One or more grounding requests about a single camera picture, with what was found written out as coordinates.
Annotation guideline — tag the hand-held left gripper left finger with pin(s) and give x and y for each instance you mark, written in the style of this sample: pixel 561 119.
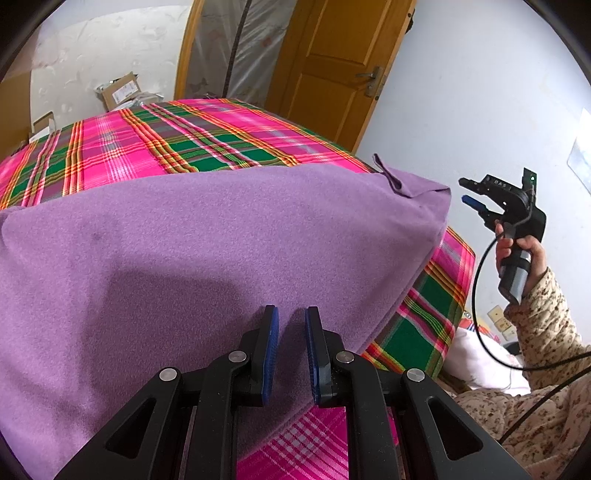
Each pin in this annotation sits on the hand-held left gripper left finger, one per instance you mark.
pixel 270 355

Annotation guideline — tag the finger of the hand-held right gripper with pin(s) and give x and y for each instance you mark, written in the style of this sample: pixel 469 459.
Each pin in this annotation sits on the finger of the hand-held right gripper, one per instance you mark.
pixel 473 183
pixel 485 213

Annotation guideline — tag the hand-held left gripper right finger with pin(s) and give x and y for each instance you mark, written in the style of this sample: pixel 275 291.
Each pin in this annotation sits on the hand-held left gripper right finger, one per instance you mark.
pixel 314 355

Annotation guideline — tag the purple fleece garment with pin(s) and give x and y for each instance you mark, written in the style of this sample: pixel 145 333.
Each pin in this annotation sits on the purple fleece garment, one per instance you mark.
pixel 207 240

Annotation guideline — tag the person's right hand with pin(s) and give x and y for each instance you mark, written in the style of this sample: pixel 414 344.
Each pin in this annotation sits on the person's right hand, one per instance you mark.
pixel 538 263

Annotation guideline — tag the wooden door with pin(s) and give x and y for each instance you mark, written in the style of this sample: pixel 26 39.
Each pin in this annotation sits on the wooden door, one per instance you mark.
pixel 332 60

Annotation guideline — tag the person's floral clothing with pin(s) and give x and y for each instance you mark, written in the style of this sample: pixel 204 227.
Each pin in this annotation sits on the person's floral clothing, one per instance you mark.
pixel 531 429

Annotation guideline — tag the pink green plaid bed sheet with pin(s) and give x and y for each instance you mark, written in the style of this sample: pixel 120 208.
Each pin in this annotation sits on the pink green plaid bed sheet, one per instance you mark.
pixel 184 138

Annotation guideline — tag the plastic-wrapped grey mattress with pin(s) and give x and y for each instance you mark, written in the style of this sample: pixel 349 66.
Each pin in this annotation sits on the plastic-wrapped grey mattress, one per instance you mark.
pixel 254 46

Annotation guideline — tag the open brown cardboard box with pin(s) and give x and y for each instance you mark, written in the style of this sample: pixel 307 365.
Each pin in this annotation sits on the open brown cardboard box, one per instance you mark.
pixel 122 90

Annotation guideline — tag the white cardboard box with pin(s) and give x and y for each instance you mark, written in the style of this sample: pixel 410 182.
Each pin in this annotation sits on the white cardboard box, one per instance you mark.
pixel 44 127

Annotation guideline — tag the wooden wardrobe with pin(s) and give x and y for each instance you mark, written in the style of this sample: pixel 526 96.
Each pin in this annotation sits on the wooden wardrobe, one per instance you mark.
pixel 11 106

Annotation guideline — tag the beige wall socket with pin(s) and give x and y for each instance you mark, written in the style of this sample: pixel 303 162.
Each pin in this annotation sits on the beige wall socket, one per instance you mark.
pixel 501 321

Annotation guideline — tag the wooden door frame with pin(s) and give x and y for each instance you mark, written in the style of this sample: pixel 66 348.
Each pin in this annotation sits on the wooden door frame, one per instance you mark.
pixel 187 55

